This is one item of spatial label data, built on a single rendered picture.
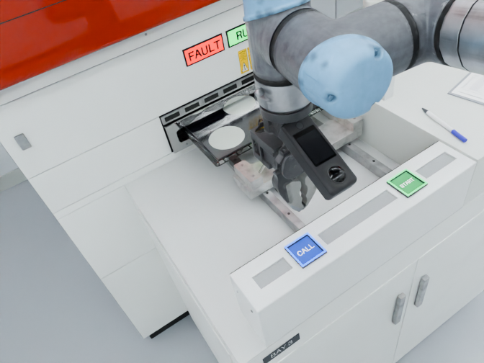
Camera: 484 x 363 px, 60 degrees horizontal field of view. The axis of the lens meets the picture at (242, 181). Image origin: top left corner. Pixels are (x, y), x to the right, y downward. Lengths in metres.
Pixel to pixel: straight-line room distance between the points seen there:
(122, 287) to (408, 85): 1.09
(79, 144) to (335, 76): 0.84
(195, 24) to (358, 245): 0.67
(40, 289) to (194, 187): 1.30
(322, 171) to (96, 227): 0.88
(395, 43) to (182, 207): 0.79
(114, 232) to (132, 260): 0.15
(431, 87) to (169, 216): 0.74
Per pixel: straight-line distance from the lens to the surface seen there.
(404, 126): 1.07
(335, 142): 1.12
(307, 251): 0.78
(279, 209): 1.00
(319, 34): 0.42
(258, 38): 0.48
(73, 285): 2.19
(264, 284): 0.76
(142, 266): 1.48
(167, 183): 1.18
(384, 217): 0.84
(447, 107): 1.11
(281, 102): 0.53
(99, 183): 1.21
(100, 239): 1.33
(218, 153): 1.10
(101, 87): 1.07
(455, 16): 0.44
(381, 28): 0.44
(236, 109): 1.25
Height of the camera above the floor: 1.61
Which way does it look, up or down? 44 degrees down
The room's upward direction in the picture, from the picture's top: 12 degrees counter-clockwise
